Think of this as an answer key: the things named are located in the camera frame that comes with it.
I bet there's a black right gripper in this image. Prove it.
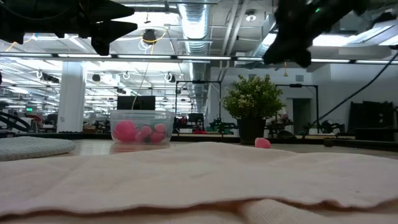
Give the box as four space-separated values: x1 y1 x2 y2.
262 0 349 68

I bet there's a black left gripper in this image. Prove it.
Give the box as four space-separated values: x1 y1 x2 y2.
0 0 138 56

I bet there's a big red toy apple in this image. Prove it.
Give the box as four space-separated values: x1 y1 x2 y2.
113 120 139 144

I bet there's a clear plastic tupperware container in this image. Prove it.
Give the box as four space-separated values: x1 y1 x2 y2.
109 110 175 146

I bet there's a long LED light bar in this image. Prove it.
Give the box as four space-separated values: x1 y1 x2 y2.
0 52 398 65

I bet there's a green plant in black pot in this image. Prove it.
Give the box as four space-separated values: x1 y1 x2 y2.
222 74 285 146

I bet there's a white building pillar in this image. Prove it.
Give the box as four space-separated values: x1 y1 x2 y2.
57 61 87 134

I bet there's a black background monitor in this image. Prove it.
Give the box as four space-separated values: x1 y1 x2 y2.
117 95 156 111

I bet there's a black cabinet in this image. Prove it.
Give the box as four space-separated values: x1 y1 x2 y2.
349 101 398 141

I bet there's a grey folded cloth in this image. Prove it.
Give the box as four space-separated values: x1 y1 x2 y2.
0 136 76 162

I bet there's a pink beige cloth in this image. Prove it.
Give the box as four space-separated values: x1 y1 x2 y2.
0 141 398 224

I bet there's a black tall rack frame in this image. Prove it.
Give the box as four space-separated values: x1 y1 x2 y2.
175 80 222 123
275 83 320 134

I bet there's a black ceiling device yellow cable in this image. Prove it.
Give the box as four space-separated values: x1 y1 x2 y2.
138 29 167 50

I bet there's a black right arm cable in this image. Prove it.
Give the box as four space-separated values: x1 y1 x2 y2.
310 51 398 127

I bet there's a silver ceiling ventilation duct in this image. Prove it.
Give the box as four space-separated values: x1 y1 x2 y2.
178 2 216 113

